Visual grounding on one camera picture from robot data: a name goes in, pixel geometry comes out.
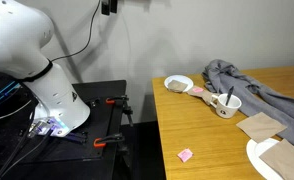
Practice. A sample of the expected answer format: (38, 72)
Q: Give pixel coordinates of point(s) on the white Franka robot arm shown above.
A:
(20, 33)

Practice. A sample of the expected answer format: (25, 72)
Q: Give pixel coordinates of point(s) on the black clamp with orange tip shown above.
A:
(108, 140)
(118, 99)

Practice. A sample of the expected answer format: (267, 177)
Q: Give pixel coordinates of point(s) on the brown paper napkin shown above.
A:
(260, 126)
(203, 96)
(283, 160)
(177, 86)

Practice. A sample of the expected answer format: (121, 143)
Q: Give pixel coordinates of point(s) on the white bowl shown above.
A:
(184, 79)

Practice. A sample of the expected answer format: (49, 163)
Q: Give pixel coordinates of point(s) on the black robot mounting stand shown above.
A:
(97, 90)

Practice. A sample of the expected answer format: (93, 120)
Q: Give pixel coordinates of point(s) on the pink sticky note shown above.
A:
(185, 155)
(197, 89)

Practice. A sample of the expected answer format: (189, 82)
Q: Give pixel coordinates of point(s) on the white mug with logo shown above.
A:
(228, 110)

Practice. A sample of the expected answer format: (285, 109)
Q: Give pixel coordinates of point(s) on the white paper plate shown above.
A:
(253, 153)

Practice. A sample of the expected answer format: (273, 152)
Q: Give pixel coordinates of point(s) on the gray cloth pants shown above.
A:
(270, 100)

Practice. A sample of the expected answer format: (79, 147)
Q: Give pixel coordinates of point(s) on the black box with blue stripes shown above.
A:
(0, 90)

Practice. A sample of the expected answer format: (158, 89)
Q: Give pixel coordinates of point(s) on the black wall power adapter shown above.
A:
(105, 6)

